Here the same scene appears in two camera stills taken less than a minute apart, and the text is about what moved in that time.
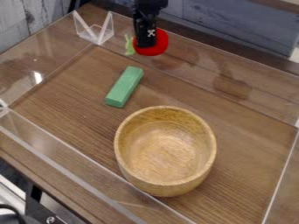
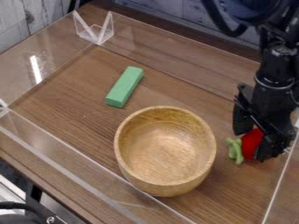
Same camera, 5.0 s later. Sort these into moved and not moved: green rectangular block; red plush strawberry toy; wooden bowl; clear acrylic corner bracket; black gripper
Moved: black gripper; red plush strawberry toy
Not moved: clear acrylic corner bracket; wooden bowl; green rectangular block
